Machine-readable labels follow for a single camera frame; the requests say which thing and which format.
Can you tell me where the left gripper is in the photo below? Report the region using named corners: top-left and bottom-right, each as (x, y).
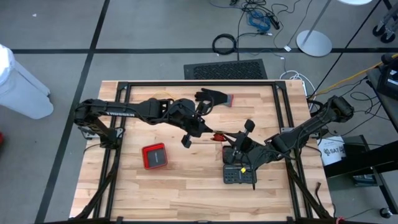
top-left (170, 98), bottom-right (216, 149)

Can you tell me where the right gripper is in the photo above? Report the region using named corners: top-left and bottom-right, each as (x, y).
top-left (223, 119), bottom-right (257, 164)

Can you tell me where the red wire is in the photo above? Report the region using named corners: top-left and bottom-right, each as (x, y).
top-left (211, 130), bottom-right (226, 142)

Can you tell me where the black work glove red cuff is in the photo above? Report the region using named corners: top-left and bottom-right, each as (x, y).
top-left (194, 88), bottom-right (234, 108)

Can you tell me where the black screwdriver bit case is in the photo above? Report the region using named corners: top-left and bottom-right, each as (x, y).
top-left (221, 144), bottom-right (258, 185)

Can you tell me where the red collapsible container black rim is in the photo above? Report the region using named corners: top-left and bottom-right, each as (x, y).
top-left (141, 142), bottom-right (169, 170)

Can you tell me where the black mesh-top computer case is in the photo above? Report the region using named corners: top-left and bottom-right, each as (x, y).
top-left (183, 58), bottom-right (269, 81)

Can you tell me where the white printed paper label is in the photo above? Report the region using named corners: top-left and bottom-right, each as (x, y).
top-left (316, 135), bottom-right (347, 167)

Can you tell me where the black floor power strip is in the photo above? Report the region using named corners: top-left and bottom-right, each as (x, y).
top-left (266, 12), bottom-right (282, 31)

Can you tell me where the round metal floor stand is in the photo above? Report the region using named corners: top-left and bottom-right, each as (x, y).
top-left (295, 0), bottom-right (333, 58)

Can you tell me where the black side desk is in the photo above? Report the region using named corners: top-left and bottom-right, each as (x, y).
top-left (322, 133), bottom-right (398, 187)

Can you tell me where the black desk equipment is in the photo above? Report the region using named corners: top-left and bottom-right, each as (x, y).
top-left (366, 52), bottom-right (398, 101)

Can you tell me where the black caster wheel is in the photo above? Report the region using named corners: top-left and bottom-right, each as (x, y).
top-left (379, 206), bottom-right (393, 219)

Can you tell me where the white round disc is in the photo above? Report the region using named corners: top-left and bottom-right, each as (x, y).
top-left (336, 0), bottom-right (374, 6)

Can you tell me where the grey wheeled cart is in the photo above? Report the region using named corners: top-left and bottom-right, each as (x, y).
top-left (372, 0), bottom-right (398, 44)

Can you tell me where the white trash bin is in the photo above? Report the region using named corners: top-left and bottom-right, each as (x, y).
top-left (0, 43), bottom-right (54, 121)

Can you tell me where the black aluminium table frame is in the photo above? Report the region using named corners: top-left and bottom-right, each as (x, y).
top-left (70, 80), bottom-right (336, 224)

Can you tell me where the black coiled floor cable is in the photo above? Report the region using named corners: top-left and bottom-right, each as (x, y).
top-left (211, 33), bottom-right (238, 56)

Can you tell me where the white floor cable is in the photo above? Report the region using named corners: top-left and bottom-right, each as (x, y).
top-left (279, 70), bottom-right (317, 98)

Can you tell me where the blue coiled floor cable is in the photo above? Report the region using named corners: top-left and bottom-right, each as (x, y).
top-left (247, 10), bottom-right (272, 32)

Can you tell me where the yellow floor cord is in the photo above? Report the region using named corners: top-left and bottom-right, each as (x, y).
top-left (307, 52), bottom-right (398, 98)

